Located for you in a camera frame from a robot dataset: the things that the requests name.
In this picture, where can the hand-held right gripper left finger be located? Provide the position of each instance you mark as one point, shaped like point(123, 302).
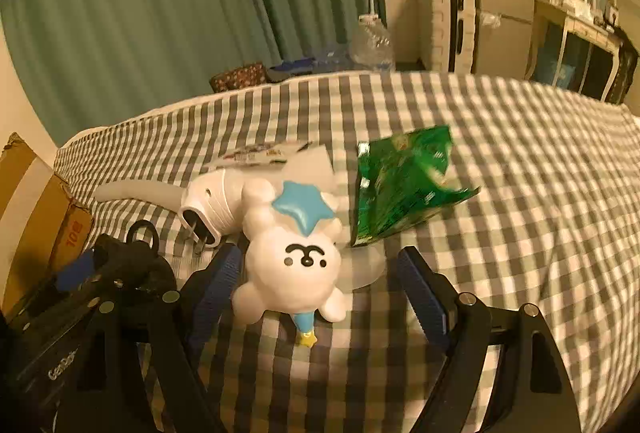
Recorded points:
point(220, 283)

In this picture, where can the grey fridge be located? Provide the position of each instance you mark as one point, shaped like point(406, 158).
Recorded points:
point(502, 23)

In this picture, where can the white cabinet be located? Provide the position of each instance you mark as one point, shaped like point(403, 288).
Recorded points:
point(575, 53)

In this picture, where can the brown cardboard box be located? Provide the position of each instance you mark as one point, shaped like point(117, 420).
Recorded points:
point(30, 203)

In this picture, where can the dark patterned cloth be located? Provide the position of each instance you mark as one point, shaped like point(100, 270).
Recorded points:
point(625, 68)

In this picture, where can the white suitcase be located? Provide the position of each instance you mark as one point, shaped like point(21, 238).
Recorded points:
point(440, 28)

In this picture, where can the brown patterned box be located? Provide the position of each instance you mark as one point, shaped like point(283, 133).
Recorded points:
point(237, 77)

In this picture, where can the blue plastic bag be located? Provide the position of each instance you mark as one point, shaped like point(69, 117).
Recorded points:
point(300, 65)

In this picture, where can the green snack packet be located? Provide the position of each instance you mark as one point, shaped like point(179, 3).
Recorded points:
point(400, 183)

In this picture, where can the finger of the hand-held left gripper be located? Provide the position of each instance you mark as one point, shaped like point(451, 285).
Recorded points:
point(135, 263)
point(75, 270)

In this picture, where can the white toy with blue star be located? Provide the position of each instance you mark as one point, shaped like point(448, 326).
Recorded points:
point(295, 263)

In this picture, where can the large clear water bottle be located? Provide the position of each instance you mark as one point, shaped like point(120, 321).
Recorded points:
point(372, 43)

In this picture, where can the white charger plug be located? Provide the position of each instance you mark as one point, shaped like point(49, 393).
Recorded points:
point(215, 203)

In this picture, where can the green curtain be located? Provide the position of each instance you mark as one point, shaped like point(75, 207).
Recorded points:
point(150, 13)

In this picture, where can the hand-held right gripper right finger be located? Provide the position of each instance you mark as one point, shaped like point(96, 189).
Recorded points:
point(425, 298)

